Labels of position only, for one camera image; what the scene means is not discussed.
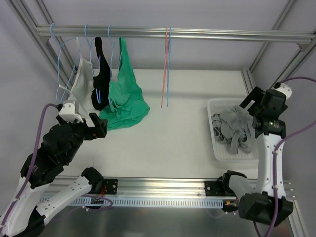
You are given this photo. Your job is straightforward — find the pink hanger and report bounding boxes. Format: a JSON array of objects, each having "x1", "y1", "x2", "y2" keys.
[{"x1": 160, "y1": 28, "x2": 168, "y2": 108}]

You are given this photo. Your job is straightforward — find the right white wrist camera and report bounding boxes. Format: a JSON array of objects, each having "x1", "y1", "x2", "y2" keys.
[{"x1": 273, "y1": 82, "x2": 292, "y2": 100}]

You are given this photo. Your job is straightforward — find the white plastic basket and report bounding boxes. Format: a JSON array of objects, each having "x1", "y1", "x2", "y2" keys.
[{"x1": 207, "y1": 98, "x2": 258, "y2": 162}]

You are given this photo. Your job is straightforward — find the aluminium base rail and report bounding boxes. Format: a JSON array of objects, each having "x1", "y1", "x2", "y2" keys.
[{"x1": 49, "y1": 175, "x2": 294, "y2": 198}]

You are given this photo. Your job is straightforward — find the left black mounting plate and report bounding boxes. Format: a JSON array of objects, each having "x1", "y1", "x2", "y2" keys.
[{"x1": 101, "y1": 178, "x2": 119, "y2": 195}]

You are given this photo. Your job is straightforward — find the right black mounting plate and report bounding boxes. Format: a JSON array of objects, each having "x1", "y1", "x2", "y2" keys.
[{"x1": 204, "y1": 180, "x2": 223, "y2": 197}]

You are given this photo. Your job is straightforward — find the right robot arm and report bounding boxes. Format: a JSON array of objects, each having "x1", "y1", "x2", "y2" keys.
[{"x1": 220, "y1": 83, "x2": 293, "y2": 228}]

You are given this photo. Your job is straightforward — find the white tank top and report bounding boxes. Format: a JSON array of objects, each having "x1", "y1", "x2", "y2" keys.
[{"x1": 58, "y1": 37, "x2": 93, "y2": 118}]

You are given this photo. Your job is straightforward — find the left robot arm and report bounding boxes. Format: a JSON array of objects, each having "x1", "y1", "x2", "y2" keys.
[{"x1": 0, "y1": 113, "x2": 108, "y2": 237}]

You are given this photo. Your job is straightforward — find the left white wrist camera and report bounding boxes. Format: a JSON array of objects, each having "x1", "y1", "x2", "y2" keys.
[{"x1": 57, "y1": 100, "x2": 83, "y2": 123}]

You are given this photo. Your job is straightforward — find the purple cable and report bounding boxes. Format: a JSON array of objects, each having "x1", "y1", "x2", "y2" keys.
[
  {"x1": 0, "y1": 103, "x2": 61, "y2": 228},
  {"x1": 253, "y1": 77, "x2": 316, "y2": 237}
]

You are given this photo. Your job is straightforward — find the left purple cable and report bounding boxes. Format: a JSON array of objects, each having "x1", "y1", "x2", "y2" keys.
[{"x1": 0, "y1": 103, "x2": 61, "y2": 228}]

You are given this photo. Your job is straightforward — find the grey tank top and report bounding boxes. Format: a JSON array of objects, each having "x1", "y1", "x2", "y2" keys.
[
  {"x1": 221, "y1": 116, "x2": 253, "y2": 155},
  {"x1": 211, "y1": 106, "x2": 252, "y2": 144}
]

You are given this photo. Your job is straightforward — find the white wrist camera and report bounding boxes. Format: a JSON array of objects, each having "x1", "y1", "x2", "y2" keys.
[
  {"x1": 273, "y1": 82, "x2": 292, "y2": 100},
  {"x1": 57, "y1": 100, "x2": 83, "y2": 123}
]

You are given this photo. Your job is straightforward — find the blue hanger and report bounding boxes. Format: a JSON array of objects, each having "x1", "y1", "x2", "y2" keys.
[
  {"x1": 166, "y1": 26, "x2": 171, "y2": 107},
  {"x1": 107, "y1": 24, "x2": 117, "y2": 104},
  {"x1": 84, "y1": 24, "x2": 101, "y2": 104},
  {"x1": 49, "y1": 23, "x2": 80, "y2": 103}
]

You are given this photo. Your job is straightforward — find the green tank top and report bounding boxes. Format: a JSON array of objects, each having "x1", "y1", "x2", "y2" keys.
[{"x1": 99, "y1": 38, "x2": 150, "y2": 131}]

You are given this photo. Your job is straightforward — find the aluminium frame posts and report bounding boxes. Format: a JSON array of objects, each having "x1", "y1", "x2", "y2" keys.
[{"x1": 0, "y1": 0, "x2": 316, "y2": 109}]

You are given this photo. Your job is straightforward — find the aluminium hanging rail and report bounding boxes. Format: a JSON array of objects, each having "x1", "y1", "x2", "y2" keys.
[{"x1": 36, "y1": 24, "x2": 316, "y2": 44}]

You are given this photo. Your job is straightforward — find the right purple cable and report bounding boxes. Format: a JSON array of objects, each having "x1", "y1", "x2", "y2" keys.
[{"x1": 253, "y1": 77, "x2": 316, "y2": 237}]

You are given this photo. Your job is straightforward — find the black tank top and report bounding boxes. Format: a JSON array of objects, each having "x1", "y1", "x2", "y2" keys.
[{"x1": 91, "y1": 37, "x2": 111, "y2": 111}]

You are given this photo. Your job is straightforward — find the black mounting plate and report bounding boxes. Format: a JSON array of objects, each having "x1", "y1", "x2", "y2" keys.
[
  {"x1": 204, "y1": 180, "x2": 223, "y2": 197},
  {"x1": 101, "y1": 178, "x2": 119, "y2": 195}
]

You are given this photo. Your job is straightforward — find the slotted cable duct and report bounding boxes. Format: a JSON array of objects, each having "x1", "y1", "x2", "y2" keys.
[{"x1": 70, "y1": 197, "x2": 224, "y2": 209}]

